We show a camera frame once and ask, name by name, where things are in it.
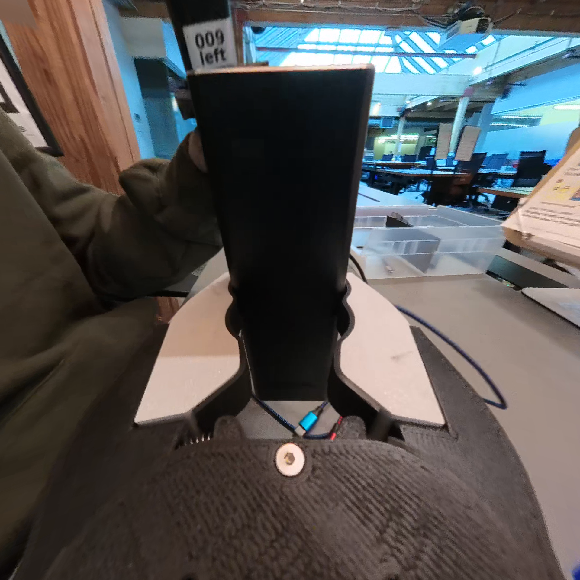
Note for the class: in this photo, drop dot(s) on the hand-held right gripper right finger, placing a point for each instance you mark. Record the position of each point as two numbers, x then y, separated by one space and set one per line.
389 358

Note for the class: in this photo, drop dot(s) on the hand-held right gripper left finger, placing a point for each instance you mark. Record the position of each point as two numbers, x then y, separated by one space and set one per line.
190 353

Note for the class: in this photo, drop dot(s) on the black USB hub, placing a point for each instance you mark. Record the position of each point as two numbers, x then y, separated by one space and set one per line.
285 217

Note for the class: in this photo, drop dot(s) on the grey desk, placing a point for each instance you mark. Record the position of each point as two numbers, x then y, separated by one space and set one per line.
453 326

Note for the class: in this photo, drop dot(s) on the person's left hand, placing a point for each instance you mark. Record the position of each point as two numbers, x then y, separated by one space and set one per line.
198 152

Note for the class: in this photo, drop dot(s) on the clear plastic organizer box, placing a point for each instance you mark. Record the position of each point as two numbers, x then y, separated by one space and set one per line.
430 240

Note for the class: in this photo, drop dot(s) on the person's olive hoodie torso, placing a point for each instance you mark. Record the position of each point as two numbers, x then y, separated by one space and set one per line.
50 317

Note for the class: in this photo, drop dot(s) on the wooden pillar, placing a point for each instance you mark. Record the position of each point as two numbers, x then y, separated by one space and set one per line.
77 90

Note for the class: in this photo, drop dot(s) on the black flat box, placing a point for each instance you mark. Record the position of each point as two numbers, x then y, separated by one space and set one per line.
516 272

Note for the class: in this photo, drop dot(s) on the white stand base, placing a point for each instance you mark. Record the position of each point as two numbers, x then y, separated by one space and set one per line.
557 306

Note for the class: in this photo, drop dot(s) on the whiteboard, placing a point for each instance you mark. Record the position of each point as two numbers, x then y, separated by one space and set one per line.
467 142

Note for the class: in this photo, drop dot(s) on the blue plastic bin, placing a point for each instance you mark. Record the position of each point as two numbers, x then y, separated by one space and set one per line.
574 566

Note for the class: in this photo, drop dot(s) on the black framed wall notice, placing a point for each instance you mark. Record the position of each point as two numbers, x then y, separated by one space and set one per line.
43 122

